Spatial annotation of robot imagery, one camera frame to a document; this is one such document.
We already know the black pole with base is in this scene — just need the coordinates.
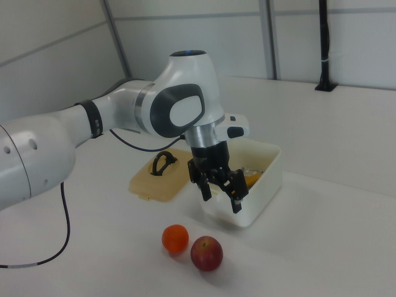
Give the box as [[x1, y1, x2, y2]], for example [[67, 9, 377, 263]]
[[314, 0, 337, 92]]

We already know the red apple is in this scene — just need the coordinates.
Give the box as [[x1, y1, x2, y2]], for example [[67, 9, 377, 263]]
[[190, 236, 224, 272]]

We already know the beige plastic lid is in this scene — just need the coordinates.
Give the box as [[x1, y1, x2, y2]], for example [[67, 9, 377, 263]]
[[128, 147, 192, 204]]

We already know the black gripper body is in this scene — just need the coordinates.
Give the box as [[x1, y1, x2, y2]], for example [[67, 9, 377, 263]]
[[189, 140, 231, 174]]

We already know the clear plastic bag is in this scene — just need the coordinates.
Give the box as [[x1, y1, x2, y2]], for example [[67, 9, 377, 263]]
[[240, 165, 267, 182]]

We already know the white plastic container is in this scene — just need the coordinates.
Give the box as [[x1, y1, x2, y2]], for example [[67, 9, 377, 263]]
[[197, 138, 283, 230]]

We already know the orange toy fruit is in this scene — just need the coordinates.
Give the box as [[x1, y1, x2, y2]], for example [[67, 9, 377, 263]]
[[161, 224, 190, 254]]

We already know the black lid handle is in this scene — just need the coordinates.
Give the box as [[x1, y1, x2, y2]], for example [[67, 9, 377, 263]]
[[150, 150, 178, 177]]

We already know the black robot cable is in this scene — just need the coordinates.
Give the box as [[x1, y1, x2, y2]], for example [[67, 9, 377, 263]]
[[0, 128, 186, 269]]

